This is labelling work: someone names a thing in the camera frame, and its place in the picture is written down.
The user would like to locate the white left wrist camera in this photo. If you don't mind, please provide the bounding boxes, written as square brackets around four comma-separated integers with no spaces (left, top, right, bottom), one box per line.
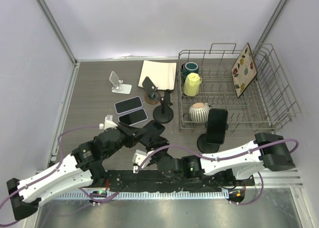
[99,115,117,130]

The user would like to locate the cream square plate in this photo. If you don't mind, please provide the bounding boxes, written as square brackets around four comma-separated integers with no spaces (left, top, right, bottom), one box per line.
[138,60,176,90]

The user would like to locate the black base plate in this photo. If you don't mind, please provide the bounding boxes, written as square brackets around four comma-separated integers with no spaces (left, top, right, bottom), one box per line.
[88,169,255,193]

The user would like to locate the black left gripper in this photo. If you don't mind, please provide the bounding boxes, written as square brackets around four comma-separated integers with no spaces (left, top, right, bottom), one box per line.
[103,121,147,159]

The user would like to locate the black phone stand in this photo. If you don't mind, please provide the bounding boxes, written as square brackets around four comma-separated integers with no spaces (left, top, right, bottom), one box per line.
[153,89,174,124]
[196,133,220,154]

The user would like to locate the floral square plate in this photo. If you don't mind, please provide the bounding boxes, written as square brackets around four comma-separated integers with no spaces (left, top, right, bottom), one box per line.
[231,43,257,98]

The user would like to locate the striped white grey mug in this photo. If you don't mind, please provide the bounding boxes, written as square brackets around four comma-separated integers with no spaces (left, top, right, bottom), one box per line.
[188,102,210,123]

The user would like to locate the wooden base phone stand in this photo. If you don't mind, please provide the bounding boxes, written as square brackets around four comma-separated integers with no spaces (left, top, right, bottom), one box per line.
[142,76,161,104]

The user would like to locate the aluminium corner frame post left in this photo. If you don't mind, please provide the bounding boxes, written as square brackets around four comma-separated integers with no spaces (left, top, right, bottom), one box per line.
[35,0,77,65]

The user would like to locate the silver folding phone stand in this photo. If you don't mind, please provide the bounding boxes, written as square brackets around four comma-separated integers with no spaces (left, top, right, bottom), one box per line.
[109,71,132,95]

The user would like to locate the lilac case phone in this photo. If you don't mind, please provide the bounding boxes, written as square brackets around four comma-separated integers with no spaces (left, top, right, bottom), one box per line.
[114,96,143,114]
[118,108,148,126]

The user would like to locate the aluminium corner frame post right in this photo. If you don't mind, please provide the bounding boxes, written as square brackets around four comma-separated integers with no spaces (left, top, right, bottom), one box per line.
[254,0,290,53]

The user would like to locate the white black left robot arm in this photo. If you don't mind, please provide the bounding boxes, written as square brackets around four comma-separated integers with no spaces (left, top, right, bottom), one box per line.
[6,123,147,222]

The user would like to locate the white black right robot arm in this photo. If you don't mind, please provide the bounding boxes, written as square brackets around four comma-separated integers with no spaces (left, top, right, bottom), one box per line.
[135,133,296,186]

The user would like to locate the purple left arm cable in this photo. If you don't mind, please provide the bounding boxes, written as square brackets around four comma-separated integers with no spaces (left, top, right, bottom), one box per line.
[0,125,123,226]

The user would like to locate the white slotted cable duct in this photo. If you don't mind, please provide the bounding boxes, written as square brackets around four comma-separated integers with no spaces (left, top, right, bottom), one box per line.
[54,189,229,201]

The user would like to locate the yellow faceted mug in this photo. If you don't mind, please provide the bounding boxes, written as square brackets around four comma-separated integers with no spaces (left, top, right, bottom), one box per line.
[183,72,202,97]

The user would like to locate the black phone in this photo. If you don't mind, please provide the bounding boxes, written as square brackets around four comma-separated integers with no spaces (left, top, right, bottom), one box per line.
[140,120,165,146]
[206,108,228,145]

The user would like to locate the aluminium corner frame post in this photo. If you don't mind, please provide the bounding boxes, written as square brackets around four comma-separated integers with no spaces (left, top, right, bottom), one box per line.
[254,0,290,53]
[35,0,77,65]

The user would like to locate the grey wire dish rack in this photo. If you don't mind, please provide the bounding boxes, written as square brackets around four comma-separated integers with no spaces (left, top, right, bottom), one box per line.
[177,43,301,132]

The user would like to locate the dark green mug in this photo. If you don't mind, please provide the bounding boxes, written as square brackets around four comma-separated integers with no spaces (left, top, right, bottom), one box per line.
[181,62,199,76]

